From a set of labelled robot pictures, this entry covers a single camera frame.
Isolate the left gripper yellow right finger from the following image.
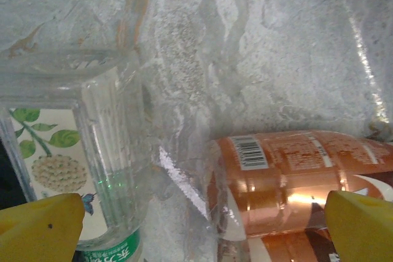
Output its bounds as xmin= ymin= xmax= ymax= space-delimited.
xmin=324 ymin=190 xmax=393 ymax=262

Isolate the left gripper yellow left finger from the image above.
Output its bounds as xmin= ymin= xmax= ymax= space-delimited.
xmin=0 ymin=193 xmax=85 ymax=262

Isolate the clear flower label tea bottle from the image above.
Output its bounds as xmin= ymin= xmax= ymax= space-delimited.
xmin=0 ymin=0 xmax=154 ymax=262

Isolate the smooth copper label bottle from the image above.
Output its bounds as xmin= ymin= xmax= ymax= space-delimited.
xmin=158 ymin=129 xmax=393 ymax=262

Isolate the black hard case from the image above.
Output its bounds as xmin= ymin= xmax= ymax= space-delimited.
xmin=0 ymin=139 xmax=28 ymax=211

